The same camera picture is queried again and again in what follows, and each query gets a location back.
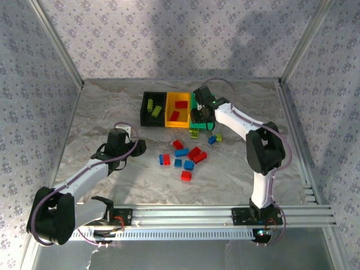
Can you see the black plastic bin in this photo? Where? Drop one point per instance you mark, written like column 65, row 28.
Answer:
column 144, row 121

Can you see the black electronics module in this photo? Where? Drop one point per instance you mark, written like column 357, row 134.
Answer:
column 104, row 233
column 261, row 237

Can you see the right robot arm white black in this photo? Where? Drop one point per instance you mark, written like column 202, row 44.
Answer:
column 261, row 185

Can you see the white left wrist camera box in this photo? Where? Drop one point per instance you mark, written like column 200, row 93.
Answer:
column 124, row 128

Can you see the small blue lego brick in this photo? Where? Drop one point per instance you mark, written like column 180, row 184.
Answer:
column 177, row 163

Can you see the narrow blue lego brick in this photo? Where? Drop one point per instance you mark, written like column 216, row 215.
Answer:
column 161, row 159

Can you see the green plastic bin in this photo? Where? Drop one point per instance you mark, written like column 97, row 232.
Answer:
column 201, row 126

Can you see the yellow plastic bin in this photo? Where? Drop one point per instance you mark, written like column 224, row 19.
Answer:
column 177, row 124

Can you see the floral patterned fabric panel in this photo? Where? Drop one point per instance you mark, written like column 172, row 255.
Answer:
column 17, row 112
column 343, row 112
column 180, row 33

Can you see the small lime green lego brick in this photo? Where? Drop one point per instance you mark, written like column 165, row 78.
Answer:
column 218, row 137

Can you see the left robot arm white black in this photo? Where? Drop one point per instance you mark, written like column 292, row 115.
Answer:
column 81, row 177

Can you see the large red lego brick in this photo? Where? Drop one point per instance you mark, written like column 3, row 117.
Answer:
column 181, row 104
column 194, row 152

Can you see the thin aluminium edge rail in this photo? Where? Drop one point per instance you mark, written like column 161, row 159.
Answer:
column 168, row 80

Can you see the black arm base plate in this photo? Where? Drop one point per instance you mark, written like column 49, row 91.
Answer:
column 239, row 216
column 126, row 216

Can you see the aluminium side rail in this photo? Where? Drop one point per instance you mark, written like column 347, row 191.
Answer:
column 294, row 126
column 68, row 126

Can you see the square red lego brick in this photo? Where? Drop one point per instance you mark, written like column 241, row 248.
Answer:
column 186, row 175

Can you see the long blue lego brick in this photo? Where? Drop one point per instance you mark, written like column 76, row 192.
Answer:
column 181, row 152

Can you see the wide aluminium extrusion beam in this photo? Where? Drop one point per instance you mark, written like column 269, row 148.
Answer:
column 182, row 213

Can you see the aluminium frame post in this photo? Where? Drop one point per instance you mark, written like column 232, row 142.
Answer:
column 306, row 42
column 58, row 45

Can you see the narrow red lego brick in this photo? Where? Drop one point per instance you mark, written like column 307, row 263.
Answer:
column 166, row 159

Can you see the long lime green lego brick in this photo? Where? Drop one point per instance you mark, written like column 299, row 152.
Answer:
column 150, row 105
column 156, row 111

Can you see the grey metal sheet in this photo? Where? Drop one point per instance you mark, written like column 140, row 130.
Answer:
column 182, row 256

